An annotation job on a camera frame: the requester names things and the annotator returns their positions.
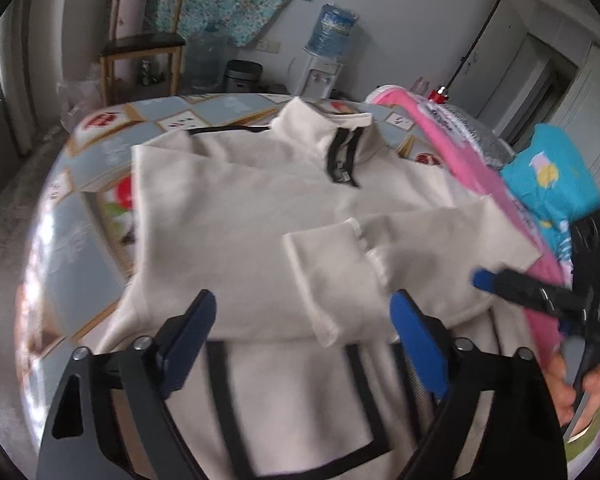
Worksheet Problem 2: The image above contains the clear plastic bag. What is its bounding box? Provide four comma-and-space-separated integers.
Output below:
55, 77, 106, 131

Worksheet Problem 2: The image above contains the grey rice cooker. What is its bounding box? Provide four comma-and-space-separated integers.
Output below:
224, 60, 266, 95

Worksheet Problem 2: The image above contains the person's right hand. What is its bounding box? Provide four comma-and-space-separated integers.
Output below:
546, 351, 600, 427

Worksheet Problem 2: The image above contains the fruit print tablecloth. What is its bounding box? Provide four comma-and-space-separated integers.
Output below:
15, 92, 511, 461

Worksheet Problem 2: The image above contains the grey curtain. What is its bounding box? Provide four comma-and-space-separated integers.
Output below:
0, 0, 71, 156

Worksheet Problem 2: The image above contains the white door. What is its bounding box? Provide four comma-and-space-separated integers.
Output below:
445, 0, 531, 133

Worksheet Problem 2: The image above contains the empty clear water jug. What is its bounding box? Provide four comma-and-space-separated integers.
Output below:
185, 22, 228, 95

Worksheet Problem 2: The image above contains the silver quilted cloth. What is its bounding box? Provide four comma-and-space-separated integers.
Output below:
430, 102, 518, 171

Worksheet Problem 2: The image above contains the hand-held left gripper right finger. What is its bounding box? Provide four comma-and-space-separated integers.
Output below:
389, 289, 568, 480

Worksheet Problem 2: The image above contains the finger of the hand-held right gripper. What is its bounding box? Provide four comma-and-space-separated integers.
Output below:
472, 267, 588, 321

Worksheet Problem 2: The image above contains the white tall box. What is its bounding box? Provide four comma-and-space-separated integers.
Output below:
111, 0, 153, 88

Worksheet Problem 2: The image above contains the white water dispenser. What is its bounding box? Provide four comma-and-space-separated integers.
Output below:
299, 55, 343, 98

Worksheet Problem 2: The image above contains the pink blanket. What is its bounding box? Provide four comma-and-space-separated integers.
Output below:
367, 84, 600, 480

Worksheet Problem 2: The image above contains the blue cartoon print cloth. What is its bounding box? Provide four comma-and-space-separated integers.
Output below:
500, 124, 600, 261

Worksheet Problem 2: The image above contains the black wall cable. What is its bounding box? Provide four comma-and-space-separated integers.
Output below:
447, 0, 505, 91

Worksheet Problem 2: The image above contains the blue water bottle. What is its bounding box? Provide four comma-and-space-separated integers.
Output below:
307, 4, 358, 58

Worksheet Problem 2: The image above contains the wooden chair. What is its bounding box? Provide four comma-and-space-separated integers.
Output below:
99, 0, 187, 106

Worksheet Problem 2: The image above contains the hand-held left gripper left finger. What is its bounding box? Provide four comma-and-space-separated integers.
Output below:
36, 289, 217, 480

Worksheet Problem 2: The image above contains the cream sweater with black trim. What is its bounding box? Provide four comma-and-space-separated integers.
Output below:
92, 97, 543, 480

